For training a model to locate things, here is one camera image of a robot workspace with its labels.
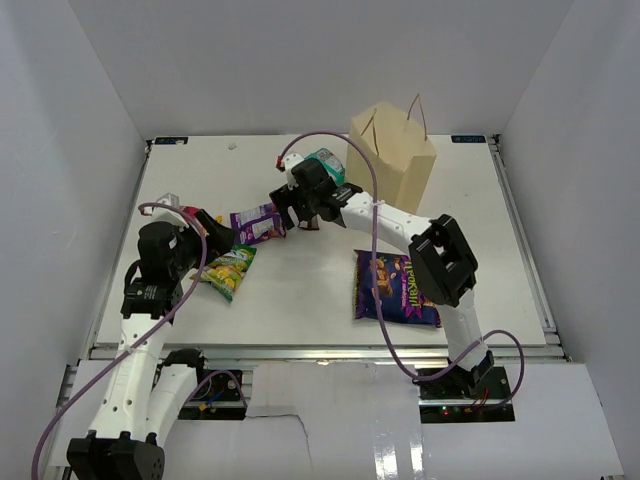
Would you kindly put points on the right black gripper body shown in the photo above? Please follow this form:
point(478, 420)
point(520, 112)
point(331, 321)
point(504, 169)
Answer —
point(307, 203)

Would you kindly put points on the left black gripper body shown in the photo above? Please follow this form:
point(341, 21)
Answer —
point(188, 252)

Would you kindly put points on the red pink snack packet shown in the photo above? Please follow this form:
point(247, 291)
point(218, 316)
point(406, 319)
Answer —
point(190, 212)

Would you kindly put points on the large dark purple snack bag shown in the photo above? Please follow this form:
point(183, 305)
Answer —
point(400, 299)

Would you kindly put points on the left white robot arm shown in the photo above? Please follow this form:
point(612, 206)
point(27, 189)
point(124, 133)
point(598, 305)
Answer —
point(144, 394)

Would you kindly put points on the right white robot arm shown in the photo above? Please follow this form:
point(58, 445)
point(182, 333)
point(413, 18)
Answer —
point(443, 265)

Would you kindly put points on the brown paper bag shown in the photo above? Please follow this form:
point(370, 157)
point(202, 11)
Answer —
point(396, 144)

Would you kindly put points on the teal snack packet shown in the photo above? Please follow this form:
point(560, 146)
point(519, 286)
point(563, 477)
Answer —
point(331, 163)

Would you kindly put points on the purple candy packet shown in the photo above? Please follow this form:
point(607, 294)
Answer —
point(257, 225)

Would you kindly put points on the green yellow snack packet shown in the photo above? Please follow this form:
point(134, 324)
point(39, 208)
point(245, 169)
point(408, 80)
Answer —
point(226, 273)

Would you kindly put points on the white paper sheet front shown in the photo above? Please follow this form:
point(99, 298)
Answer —
point(357, 421)

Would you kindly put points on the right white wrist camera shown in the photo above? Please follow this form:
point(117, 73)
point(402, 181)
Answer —
point(286, 163)

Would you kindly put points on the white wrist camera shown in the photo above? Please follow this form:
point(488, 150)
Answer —
point(286, 163)
point(166, 208)

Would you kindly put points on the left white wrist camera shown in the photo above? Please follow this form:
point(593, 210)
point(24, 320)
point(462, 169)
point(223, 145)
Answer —
point(166, 208)

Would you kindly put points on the aluminium table frame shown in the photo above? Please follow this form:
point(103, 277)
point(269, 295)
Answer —
point(297, 300)

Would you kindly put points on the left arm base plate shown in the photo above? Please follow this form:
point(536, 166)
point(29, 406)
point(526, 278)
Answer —
point(219, 399)

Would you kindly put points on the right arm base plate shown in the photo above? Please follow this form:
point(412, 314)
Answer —
point(445, 402)

